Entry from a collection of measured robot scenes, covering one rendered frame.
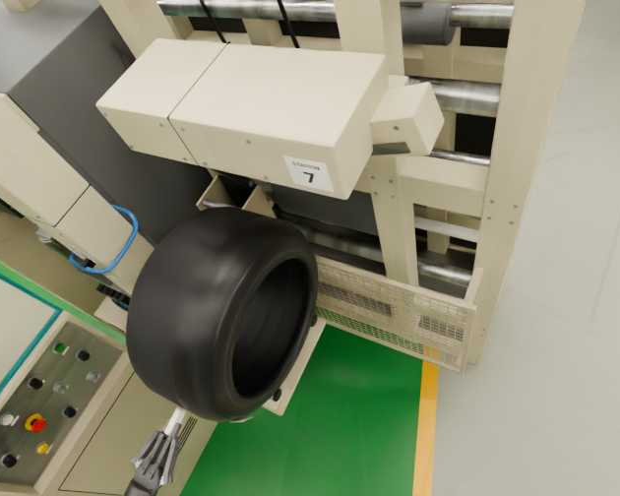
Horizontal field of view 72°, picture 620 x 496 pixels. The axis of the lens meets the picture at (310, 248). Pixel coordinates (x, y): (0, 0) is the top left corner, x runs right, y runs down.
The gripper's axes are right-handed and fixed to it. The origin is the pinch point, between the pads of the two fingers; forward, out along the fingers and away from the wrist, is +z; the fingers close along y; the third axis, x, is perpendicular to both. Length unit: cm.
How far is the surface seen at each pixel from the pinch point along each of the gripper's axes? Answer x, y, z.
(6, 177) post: -55, 26, 35
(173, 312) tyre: -22.4, -0.6, 24.8
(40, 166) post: -51, 26, 41
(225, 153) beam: -42, -10, 58
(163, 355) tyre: -17.4, 0.0, 14.8
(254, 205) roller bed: 15, 19, 71
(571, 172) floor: 151, -85, 199
